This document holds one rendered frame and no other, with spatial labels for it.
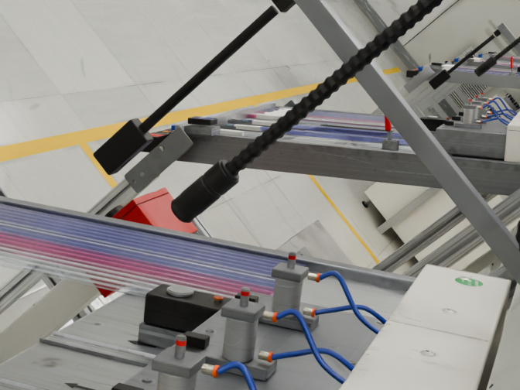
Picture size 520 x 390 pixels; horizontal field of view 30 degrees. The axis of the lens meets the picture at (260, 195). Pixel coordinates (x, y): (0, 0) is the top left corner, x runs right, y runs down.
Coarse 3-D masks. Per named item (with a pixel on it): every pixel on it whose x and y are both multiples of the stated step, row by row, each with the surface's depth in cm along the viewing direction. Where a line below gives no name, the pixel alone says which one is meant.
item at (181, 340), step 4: (176, 336) 55; (180, 336) 55; (184, 336) 55; (176, 340) 55; (180, 340) 55; (184, 340) 55; (176, 344) 55; (180, 344) 55; (184, 344) 55; (176, 348) 55; (180, 348) 55; (184, 348) 55; (176, 352) 55; (180, 352) 55; (184, 352) 55; (176, 356) 55; (180, 356) 55; (184, 356) 55
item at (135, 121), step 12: (132, 120) 74; (120, 132) 74; (132, 132) 74; (144, 132) 74; (108, 144) 75; (120, 144) 74; (132, 144) 74; (144, 144) 74; (96, 156) 75; (108, 156) 75; (120, 156) 75; (132, 156) 75; (108, 168) 75; (120, 168) 76
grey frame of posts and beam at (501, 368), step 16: (496, 272) 110; (512, 288) 110; (512, 304) 70; (512, 320) 65; (512, 336) 61; (512, 352) 57; (496, 368) 57; (512, 368) 54; (496, 384) 54; (512, 384) 51
